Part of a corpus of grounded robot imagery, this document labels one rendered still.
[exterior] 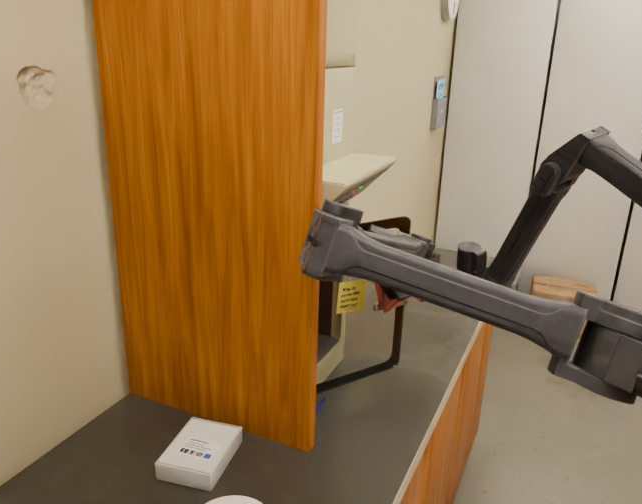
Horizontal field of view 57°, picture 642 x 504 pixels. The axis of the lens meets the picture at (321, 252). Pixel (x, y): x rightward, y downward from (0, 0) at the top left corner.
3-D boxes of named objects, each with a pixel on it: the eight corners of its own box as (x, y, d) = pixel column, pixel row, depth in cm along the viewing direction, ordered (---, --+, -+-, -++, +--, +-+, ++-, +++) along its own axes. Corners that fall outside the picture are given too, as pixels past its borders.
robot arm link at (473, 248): (483, 307, 143) (505, 295, 147) (487, 265, 137) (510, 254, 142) (445, 288, 151) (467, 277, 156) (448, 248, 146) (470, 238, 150)
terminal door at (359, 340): (294, 399, 135) (296, 233, 121) (397, 365, 151) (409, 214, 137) (295, 401, 134) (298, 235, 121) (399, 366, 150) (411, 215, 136)
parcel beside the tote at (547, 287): (525, 329, 388) (532, 290, 378) (525, 309, 417) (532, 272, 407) (593, 341, 376) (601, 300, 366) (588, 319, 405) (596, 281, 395)
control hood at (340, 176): (290, 225, 120) (291, 177, 116) (350, 192, 148) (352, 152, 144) (342, 234, 115) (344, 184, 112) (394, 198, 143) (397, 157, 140)
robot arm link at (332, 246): (272, 273, 73) (298, 195, 72) (301, 266, 86) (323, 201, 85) (644, 412, 64) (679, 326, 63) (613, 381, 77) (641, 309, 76)
